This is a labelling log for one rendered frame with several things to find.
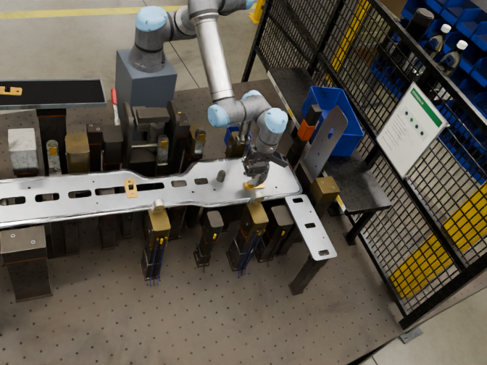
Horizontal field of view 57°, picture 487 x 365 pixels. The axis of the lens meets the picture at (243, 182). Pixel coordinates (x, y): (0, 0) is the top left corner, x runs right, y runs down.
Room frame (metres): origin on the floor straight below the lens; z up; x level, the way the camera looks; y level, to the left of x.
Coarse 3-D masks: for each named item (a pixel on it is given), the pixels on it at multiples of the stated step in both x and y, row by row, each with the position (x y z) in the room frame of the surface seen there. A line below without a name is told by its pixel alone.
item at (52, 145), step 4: (52, 140) 0.94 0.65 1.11; (48, 144) 0.92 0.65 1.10; (52, 144) 0.92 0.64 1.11; (56, 144) 0.93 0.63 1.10; (48, 148) 0.91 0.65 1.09; (52, 148) 0.92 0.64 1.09; (56, 148) 0.92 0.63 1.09; (48, 152) 0.91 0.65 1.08; (52, 152) 0.91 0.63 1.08; (56, 152) 0.92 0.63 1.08; (48, 156) 0.91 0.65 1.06; (52, 156) 0.91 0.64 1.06; (56, 156) 0.92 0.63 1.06; (52, 160) 0.91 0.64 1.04; (56, 160) 0.92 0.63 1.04; (52, 164) 0.91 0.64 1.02; (56, 164) 0.91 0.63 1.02; (52, 168) 0.90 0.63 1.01; (56, 168) 0.91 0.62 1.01
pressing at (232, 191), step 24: (192, 168) 1.15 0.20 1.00; (216, 168) 1.19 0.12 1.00; (240, 168) 1.24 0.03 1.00; (288, 168) 1.34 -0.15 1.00; (0, 192) 0.75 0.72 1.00; (24, 192) 0.78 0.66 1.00; (48, 192) 0.81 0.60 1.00; (144, 192) 0.96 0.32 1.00; (168, 192) 1.00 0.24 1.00; (216, 192) 1.08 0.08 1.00; (240, 192) 1.12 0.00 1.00; (264, 192) 1.17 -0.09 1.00; (288, 192) 1.22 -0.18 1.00; (0, 216) 0.67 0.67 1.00; (24, 216) 0.70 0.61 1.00; (48, 216) 0.73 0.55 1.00; (72, 216) 0.76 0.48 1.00; (96, 216) 0.80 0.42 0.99
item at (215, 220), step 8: (208, 216) 0.97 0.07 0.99; (216, 216) 0.98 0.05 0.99; (208, 224) 0.95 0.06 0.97; (216, 224) 0.95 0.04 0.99; (208, 232) 0.94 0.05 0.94; (216, 232) 0.94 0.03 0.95; (200, 240) 0.98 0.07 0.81; (208, 240) 0.93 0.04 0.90; (216, 240) 0.95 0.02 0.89; (200, 248) 0.96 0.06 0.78; (208, 248) 0.95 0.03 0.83; (200, 256) 0.94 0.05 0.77; (208, 256) 0.95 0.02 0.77; (200, 264) 0.94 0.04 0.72; (208, 264) 0.95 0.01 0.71
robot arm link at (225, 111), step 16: (192, 0) 1.29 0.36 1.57; (208, 0) 1.30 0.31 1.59; (192, 16) 1.27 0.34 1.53; (208, 16) 1.27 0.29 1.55; (208, 32) 1.25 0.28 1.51; (208, 48) 1.22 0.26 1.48; (208, 64) 1.19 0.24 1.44; (224, 64) 1.21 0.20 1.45; (208, 80) 1.17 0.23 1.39; (224, 80) 1.18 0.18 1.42; (224, 96) 1.14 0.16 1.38; (208, 112) 1.12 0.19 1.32; (224, 112) 1.11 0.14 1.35; (240, 112) 1.14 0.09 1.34
